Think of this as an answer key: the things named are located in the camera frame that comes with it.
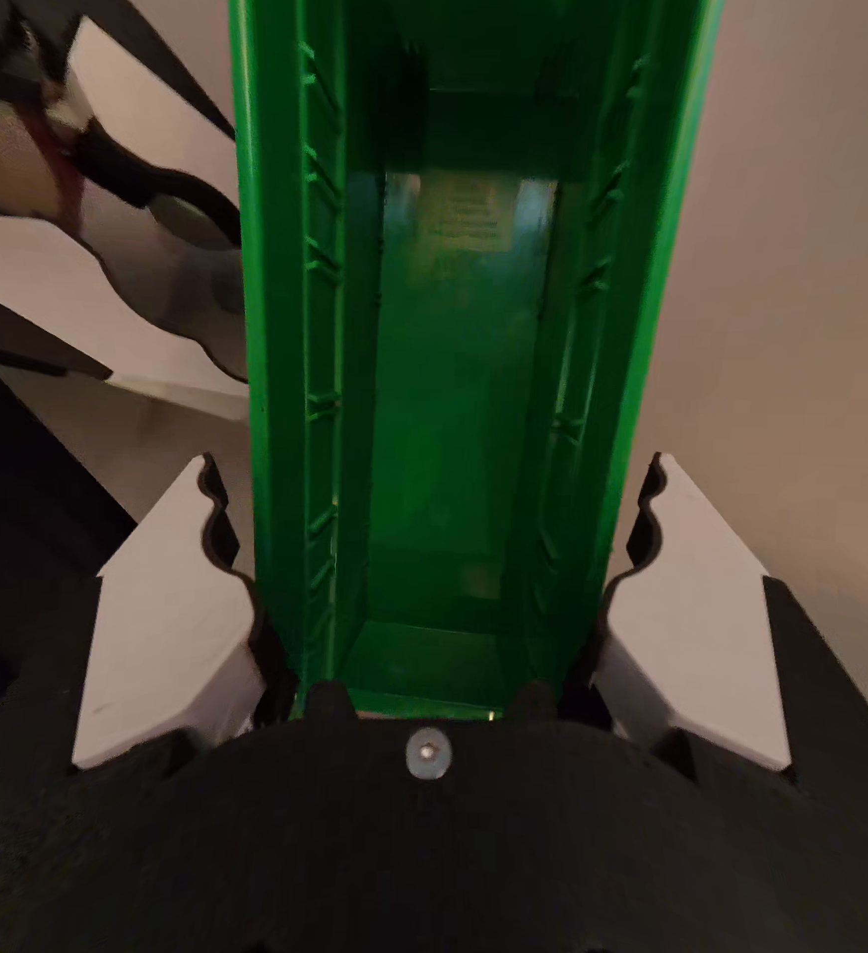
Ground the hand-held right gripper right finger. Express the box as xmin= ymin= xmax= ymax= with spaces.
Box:
xmin=589 ymin=450 xmax=794 ymax=773

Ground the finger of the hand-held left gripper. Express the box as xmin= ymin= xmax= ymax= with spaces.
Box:
xmin=62 ymin=21 xmax=245 ymax=250
xmin=0 ymin=214 xmax=249 ymax=421

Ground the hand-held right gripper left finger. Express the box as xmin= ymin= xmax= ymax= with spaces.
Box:
xmin=70 ymin=453 xmax=267 ymax=773

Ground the green plastic bin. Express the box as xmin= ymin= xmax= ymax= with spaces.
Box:
xmin=227 ymin=0 xmax=727 ymax=722

